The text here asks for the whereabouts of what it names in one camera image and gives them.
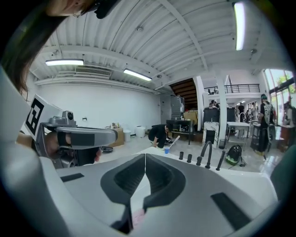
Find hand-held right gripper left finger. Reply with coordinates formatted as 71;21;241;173
100;153;147;234

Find stainless steel cabinet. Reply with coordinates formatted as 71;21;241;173
170;95;185;120

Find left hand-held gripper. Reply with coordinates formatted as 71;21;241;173
24;94;119;168

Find person's face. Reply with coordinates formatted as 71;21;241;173
46;0;98;18

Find closed cardboard box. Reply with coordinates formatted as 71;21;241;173
105;127;126;148

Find white bathtub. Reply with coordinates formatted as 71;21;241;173
130;147;278;209

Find white table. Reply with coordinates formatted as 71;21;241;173
226;121;251;140

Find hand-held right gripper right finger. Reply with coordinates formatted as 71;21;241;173
142;153;186;214

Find black hand shower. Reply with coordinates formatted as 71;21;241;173
216;150;226;171

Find person's left hand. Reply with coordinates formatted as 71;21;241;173
45;131;72;160

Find white round container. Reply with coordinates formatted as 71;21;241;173
135;125;147;138

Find white toothbrush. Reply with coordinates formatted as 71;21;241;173
168;136;181;149

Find black head-worn camera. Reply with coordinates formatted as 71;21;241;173
93;0;121;19

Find wooden staircase underside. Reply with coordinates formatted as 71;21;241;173
169;78;197;97

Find large glass window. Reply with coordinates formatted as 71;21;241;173
264;69;296;121

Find pink cloth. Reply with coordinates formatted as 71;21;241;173
132;207;147;230

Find white ceiling air vent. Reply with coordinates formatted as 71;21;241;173
75;66;112;78

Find black balcony railing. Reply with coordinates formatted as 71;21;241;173
204;83;260;94

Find black metal table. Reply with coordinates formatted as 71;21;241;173
166;118;195;145

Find person's left forearm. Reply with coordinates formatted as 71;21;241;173
16;132;35;151

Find white marble cabinet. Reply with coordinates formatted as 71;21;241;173
203;121;220;149

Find black and green bag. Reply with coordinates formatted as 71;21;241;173
225;144;243;166

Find ceiling light tube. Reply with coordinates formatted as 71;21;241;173
233;1;246;51
123;68;153;82
45;59;85;67

